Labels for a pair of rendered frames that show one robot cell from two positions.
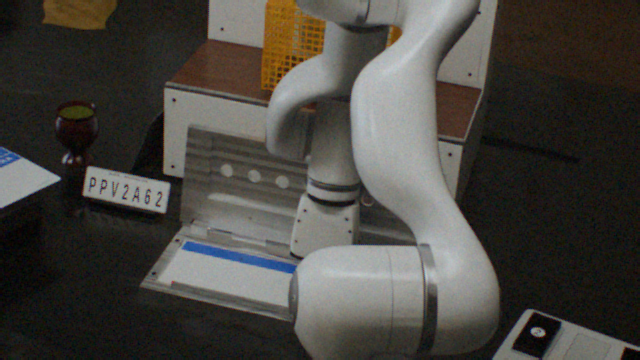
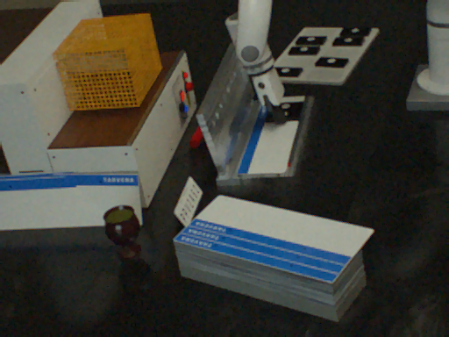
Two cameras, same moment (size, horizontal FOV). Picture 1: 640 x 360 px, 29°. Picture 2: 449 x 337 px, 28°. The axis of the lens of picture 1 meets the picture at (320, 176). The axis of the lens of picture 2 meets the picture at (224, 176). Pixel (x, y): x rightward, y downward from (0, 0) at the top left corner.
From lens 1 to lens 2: 2.73 m
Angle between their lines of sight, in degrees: 71
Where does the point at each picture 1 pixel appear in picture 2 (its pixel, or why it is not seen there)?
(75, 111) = (116, 218)
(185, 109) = (139, 150)
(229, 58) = (82, 132)
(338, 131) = not seen: hidden behind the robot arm
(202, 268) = (266, 161)
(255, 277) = (267, 145)
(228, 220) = (229, 148)
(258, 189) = (220, 120)
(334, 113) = not seen: hidden behind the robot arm
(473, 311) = not seen: outside the picture
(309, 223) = (274, 83)
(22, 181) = (228, 208)
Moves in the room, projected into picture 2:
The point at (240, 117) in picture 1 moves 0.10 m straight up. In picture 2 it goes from (151, 127) to (142, 93)
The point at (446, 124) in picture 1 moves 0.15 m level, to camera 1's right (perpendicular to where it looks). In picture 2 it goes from (163, 57) to (165, 38)
